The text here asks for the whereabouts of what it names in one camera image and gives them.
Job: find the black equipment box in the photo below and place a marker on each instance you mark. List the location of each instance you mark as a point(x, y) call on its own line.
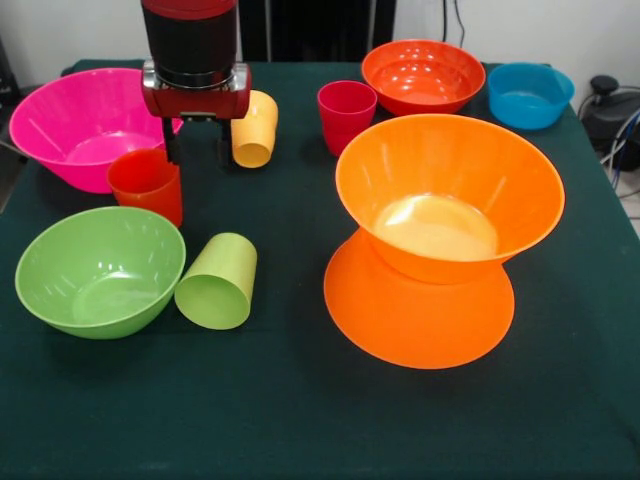
point(7, 75)

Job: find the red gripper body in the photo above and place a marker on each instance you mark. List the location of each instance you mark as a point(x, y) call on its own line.
point(200, 102)

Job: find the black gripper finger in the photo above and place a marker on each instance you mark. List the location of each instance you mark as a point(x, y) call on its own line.
point(223, 145)
point(171, 142)

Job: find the black cabinet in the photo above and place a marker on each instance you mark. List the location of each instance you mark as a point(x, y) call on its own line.
point(310, 30)

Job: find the green plastic cup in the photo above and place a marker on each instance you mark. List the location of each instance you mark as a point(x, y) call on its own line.
point(215, 300)

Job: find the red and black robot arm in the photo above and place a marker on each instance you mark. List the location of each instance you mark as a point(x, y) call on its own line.
point(190, 40)

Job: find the magenta plastic cup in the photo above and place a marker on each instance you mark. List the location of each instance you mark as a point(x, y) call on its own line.
point(345, 125)

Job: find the blue plastic bowl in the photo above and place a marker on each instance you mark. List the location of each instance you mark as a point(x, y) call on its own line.
point(525, 112)

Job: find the red-orange plastic bowl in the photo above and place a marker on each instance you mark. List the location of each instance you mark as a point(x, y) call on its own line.
point(425, 70)

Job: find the red plastic cup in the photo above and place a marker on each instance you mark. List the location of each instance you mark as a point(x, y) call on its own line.
point(145, 192)

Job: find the green plastic bowl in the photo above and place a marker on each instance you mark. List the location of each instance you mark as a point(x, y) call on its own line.
point(100, 270)

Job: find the yellow plastic cup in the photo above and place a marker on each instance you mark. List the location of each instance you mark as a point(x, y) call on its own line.
point(255, 135)

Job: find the dark green table cloth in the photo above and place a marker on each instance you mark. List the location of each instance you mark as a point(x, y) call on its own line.
point(250, 400)

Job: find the pink plastic bowl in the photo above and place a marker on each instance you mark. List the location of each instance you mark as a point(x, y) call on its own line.
point(50, 115)

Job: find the orange plastic bowl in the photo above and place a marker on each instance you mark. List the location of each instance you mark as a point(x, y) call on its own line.
point(415, 325)
point(450, 160)

